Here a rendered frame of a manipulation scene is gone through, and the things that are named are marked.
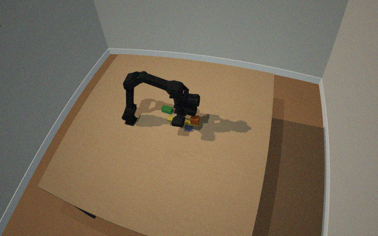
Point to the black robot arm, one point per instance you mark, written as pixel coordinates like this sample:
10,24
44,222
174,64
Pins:
173,88

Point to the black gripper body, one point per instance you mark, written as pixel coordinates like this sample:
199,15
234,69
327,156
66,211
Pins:
179,120

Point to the green block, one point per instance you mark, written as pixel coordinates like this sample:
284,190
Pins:
167,109

